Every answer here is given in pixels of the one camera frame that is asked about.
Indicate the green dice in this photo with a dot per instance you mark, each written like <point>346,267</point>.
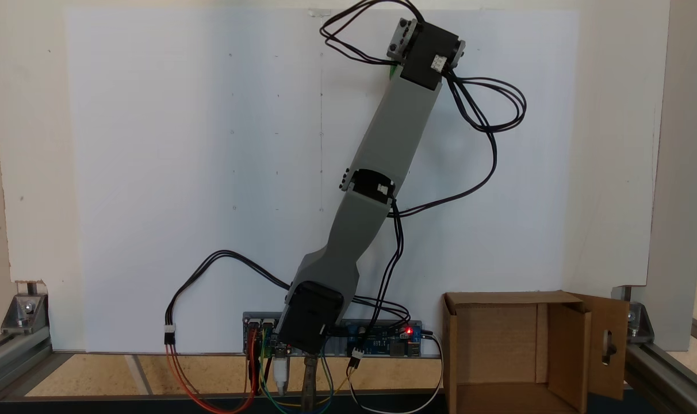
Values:
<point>393,72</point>

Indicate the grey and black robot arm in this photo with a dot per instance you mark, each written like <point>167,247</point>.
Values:
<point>400,126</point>

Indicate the grey board mounting plate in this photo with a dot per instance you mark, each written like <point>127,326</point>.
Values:
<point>334,345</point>

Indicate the blue circuit board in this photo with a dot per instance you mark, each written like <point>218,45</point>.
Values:
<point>383,345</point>

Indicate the white usb plug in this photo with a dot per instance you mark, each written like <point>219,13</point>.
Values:
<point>280,374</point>

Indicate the clear tape piece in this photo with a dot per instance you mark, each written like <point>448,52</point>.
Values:
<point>315,12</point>

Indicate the brown cardboard box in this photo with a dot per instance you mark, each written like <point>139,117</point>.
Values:
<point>498,345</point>

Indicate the aluminium corner bracket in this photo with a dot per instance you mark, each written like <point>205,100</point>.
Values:
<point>640,325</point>
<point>26,307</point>

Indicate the aluminium frame post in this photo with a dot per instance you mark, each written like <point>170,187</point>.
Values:
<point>12,362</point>
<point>670,379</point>

